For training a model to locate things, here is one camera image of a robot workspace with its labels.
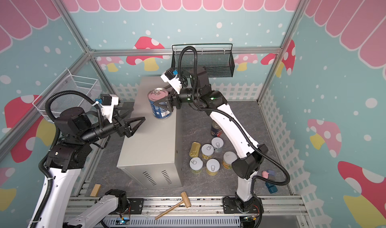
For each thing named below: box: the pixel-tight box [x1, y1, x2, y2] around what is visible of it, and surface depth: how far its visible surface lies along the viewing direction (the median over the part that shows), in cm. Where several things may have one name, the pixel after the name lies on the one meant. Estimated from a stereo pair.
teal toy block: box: [265, 181, 278, 194], surface depth 81 cm
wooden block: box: [89, 183, 102, 197], surface depth 80 cm
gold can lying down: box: [188, 141, 202, 158], surface depth 91 cm
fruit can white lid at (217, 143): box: [211, 136, 225, 154], surface depth 93 cm
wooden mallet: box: [154, 191, 192, 220], surface depth 77 cm
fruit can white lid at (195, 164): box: [188, 156, 204, 174], surface depth 85 cm
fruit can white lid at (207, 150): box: [201, 143, 215, 160], surface depth 91 cm
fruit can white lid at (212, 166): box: [205, 158, 221, 177], surface depth 84 cm
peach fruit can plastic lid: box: [222, 151, 238, 170], surface depth 85 cm
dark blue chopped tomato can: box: [210, 120, 223, 138], surface depth 96 cm
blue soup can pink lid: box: [147, 87, 172, 120], surface depth 63 cm
